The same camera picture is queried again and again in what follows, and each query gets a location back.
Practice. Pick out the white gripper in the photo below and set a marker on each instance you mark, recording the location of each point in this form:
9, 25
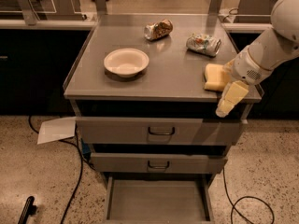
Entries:
246, 68

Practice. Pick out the yellow sponge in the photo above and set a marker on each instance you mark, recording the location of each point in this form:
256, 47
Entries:
216, 77

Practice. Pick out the grey drawer cabinet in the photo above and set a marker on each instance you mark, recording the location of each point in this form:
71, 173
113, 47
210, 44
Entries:
171, 87

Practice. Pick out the middle drawer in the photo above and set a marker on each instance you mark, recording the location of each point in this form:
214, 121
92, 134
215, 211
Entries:
157, 163

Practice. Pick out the top drawer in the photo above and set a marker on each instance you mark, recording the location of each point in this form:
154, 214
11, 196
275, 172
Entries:
160, 131

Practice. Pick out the open bottom drawer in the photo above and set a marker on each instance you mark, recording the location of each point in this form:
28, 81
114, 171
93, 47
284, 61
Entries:
157, 201

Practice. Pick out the crushed white green can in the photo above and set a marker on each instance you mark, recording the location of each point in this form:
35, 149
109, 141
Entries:
204, 44

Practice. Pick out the crushed brown can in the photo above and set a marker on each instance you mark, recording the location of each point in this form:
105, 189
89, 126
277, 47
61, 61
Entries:
157, 30

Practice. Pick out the white bowl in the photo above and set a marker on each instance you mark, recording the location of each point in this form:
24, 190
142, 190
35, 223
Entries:
126, 62

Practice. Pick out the white paper sheet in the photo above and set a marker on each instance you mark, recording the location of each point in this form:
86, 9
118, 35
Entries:
56, 129

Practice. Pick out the grey post right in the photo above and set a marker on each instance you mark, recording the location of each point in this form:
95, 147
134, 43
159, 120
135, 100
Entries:
214, 7

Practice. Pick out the grey post left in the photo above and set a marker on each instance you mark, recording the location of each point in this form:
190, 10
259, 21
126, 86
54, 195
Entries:
28, 12

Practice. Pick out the black handle object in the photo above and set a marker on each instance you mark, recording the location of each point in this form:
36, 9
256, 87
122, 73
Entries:
28, 210

